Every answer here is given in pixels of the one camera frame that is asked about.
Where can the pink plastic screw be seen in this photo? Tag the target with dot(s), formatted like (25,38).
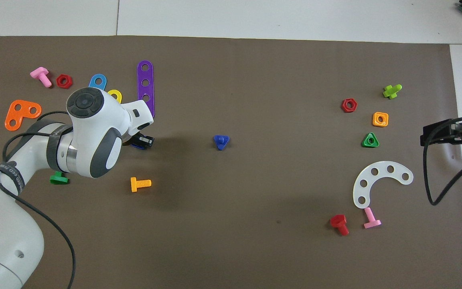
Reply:
(372,222)
(40,73)

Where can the blue square plastic nut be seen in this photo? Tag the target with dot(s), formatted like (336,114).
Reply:
(135,147)

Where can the yellow three-hole plastic plate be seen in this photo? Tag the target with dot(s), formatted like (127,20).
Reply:
(119,96)

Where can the red hexagon plastic nut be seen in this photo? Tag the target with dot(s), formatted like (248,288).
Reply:
(59,81)
(344,108)

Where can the purple four-hole plastic plate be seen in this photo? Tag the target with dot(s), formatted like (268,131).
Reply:
(146,90)

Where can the orange square plastic nut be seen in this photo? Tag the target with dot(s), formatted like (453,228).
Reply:
(375,123)

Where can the red plastic screw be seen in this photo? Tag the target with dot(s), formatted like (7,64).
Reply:
(338,220)

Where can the white curved perforated plate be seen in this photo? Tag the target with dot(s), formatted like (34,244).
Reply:
(382,169)

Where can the green triangle plastic nut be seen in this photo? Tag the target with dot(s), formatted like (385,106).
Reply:
(365,144)

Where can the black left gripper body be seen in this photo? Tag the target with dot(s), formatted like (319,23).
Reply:
(143,127)

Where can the orange plastic screw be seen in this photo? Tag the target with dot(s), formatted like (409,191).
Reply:
(134,184)

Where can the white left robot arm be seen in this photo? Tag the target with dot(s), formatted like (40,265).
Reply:
(94,136)

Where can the blue two-hole plastic plate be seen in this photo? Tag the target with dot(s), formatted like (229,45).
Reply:
(93,82)

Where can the green plastic screw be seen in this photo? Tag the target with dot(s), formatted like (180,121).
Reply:
(58,180)

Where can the lime cross-head plastic screw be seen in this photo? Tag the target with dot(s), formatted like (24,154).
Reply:
(391,92)

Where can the orange three-hole angled plate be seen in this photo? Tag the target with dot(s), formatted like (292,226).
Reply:
(21,114)

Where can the brown table mat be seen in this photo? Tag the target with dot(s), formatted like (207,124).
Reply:
(255,80)

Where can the blue triangle-head plastic screw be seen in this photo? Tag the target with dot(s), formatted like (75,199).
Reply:
(219,142)

